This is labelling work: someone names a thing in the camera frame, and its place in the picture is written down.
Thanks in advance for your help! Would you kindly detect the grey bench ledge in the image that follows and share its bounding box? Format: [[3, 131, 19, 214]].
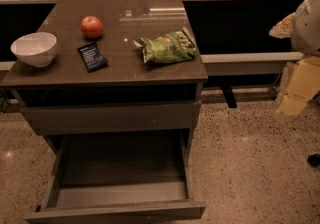
[[201, 52, 303, 76]]

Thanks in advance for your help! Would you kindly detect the grey drawer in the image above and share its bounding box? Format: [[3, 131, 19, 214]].
[[25, 130, 205, 224], [21, 100, 201, 135]]

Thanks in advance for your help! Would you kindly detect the grey drawer cabinet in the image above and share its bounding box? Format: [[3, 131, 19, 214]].
[[1, 0, 207, 147]]

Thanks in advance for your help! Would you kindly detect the white ceramic bowl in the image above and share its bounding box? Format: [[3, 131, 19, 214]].
[[10, 32, 57, 67]]

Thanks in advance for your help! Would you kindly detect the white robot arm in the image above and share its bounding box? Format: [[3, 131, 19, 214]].
[[269, 0, 320, 122]]

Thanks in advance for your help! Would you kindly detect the black object on floor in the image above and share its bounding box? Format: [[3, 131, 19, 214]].
[[307, 154, 320, 167]]

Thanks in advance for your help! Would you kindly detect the dark blue snack packet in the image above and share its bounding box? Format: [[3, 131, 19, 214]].
[[78, 42, 108, 72]]

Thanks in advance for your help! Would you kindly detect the green chip bag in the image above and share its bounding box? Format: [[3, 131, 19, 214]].
[[134, 27, 196, 64]]

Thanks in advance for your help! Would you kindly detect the red apple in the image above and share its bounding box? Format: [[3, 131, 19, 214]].
[[81, 16, 104, 39]]

